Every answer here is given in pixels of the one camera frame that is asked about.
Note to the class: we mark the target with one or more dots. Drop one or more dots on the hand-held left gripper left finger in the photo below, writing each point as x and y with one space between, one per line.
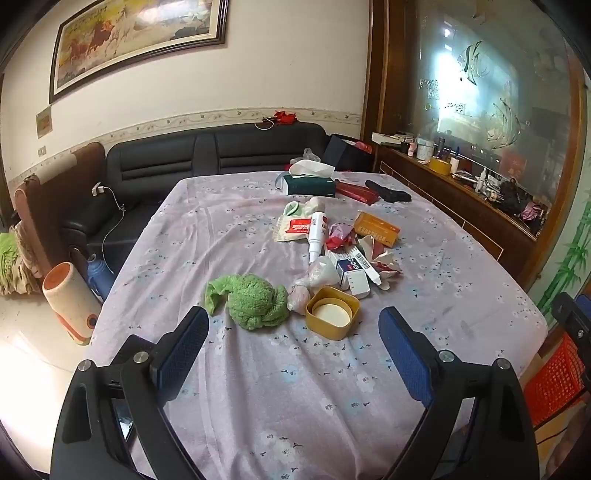
182 350

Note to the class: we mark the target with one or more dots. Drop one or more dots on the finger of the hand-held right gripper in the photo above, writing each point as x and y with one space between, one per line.
572 325

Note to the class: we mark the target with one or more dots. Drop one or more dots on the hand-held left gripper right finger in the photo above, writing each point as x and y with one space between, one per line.
406 360

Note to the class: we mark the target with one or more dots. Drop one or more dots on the red plastic basket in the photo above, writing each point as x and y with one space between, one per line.
554 383

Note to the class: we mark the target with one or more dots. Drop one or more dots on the red white wrapper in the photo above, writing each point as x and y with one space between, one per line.
387 268

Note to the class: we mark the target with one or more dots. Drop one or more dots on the white blue box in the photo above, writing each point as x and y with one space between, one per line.
353 272

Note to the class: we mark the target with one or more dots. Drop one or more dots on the clear plastic bag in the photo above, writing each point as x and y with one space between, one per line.
323 274

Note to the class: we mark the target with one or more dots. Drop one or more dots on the orange box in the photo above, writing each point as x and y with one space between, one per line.
376 228

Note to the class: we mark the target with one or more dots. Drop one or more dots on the cream packet red label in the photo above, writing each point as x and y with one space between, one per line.
295 227

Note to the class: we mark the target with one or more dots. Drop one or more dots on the mint white sock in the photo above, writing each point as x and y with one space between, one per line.
295 207

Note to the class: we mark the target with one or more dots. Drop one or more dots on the yellow round container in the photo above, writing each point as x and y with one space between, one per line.
342 330

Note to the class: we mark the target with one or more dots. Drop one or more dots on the green towel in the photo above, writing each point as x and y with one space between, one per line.
251 300

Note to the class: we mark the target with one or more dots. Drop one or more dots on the blue thermos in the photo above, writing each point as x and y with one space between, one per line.
98 277

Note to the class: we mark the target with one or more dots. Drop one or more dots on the pink bag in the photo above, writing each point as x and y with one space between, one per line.
533 213

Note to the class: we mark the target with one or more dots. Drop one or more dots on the purple floral tablecloth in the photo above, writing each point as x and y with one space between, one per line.
231 240

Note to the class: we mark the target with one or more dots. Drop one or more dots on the white orange thermos jug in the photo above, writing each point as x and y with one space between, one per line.
69 300

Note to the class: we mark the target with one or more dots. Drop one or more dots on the black handbag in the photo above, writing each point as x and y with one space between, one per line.
510 196

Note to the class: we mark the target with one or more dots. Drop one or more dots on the white tube bottle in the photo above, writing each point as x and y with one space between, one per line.
317 230

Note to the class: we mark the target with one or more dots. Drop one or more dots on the wooden cabinet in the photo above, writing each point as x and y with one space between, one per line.
438 203

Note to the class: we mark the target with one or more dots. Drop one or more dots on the black cloth item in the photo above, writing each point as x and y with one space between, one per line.
388 191

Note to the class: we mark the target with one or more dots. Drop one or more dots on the red pouch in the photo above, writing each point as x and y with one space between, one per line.
355 191

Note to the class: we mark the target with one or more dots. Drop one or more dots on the black sofa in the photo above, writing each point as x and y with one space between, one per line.
161 161

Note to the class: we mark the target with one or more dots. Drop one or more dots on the green floral blanket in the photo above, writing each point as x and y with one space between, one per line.
11 263

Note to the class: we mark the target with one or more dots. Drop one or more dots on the green tissue box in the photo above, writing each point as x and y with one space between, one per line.
309 187

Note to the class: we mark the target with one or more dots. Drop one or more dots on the brown wooden armchair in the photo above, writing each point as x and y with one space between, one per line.
55 194

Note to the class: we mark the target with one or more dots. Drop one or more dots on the black gift bag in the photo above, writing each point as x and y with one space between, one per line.
341 152

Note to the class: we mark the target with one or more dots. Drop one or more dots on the white plastic bag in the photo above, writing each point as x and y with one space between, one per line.
311 155

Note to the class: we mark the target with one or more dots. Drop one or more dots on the red cloth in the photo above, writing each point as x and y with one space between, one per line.
284 117

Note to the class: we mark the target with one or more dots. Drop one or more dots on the etched glass wooden partition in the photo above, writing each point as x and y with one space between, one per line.
485 69

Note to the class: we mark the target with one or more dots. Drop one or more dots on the framed horse painting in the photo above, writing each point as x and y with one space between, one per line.
138 37

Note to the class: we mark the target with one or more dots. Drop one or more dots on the green bamboo wall painting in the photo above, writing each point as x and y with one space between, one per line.
568 263

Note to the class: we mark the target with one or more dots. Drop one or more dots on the small wall plaque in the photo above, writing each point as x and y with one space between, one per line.
44 122

